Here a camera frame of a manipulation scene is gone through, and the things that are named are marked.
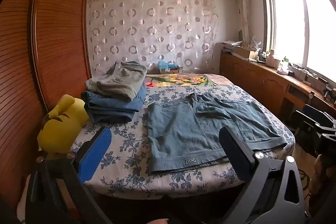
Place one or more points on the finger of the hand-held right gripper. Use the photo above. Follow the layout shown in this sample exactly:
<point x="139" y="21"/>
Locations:
<point x="302" y="124"/>

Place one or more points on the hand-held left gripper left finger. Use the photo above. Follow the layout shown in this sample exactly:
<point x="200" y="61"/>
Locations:
<point x="96" y="153"/>

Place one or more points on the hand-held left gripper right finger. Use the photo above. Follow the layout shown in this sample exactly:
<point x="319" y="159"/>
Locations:
<point x="231" y="150"/>

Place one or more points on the teal pants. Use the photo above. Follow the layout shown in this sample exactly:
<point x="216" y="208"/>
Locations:
<point x="199" y="132"/>

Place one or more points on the grey-green folded pants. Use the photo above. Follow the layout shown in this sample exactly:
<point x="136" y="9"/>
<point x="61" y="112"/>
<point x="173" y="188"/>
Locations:
<point x="118" y="81"/>

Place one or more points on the bed with blue floral sheet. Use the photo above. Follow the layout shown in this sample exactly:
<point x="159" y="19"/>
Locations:
<point x="123" y="140"/>

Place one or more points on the yellow plush toy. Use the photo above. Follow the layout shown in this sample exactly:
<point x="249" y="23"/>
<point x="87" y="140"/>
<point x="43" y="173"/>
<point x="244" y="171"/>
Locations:
<point x="63" y="124"/>

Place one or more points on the blue folded jeans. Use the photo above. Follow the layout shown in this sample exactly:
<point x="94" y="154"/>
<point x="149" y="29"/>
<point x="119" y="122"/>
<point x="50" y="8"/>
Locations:
<point x="113" y="108"/>

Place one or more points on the clear bottle with green cap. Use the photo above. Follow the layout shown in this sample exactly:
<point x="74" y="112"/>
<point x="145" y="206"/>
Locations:
<point x="283" y="66"/>

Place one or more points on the long wooden cabinet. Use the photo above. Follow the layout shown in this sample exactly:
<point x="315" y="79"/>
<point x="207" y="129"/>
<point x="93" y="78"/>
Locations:
<point x="252" y="79"/>

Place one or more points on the colourful floral blanket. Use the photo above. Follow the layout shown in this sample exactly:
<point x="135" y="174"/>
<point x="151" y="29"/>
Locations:
<point x="178" y="80"/>

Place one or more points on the open cardboard box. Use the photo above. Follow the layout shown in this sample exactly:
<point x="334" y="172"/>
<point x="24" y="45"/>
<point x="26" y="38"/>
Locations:
<point x="245" y="53"/>

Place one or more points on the small cardboard box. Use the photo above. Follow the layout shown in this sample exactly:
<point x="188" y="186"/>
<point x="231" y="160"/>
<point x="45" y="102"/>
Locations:
<point x="169" y="71"/>

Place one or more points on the stack of papers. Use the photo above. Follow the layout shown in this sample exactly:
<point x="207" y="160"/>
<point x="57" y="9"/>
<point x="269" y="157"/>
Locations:
<point x="231" y="45"/>

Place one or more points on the light blue cloth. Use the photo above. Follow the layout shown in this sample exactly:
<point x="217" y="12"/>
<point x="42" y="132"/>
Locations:
<point x="165" y="64"/>

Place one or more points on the patterned window curtain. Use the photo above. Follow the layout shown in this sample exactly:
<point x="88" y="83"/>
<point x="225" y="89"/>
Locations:
<point x="242" y="8"/>

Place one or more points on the window with wooden frame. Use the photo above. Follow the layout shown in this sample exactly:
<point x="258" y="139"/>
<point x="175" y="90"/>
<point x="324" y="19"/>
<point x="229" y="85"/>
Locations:
<point x="288" y="24"/>

